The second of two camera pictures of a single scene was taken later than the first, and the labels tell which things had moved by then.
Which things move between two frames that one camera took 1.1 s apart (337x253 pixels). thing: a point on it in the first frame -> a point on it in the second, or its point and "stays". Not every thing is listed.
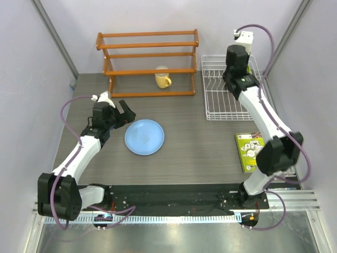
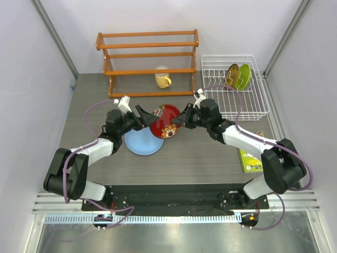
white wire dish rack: [220, 104] stays
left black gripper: [127, 117] -> [148, 118]
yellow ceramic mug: [162, 81] stays
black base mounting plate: [175, 200] stays
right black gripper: [247, 57] -> [185, 120]
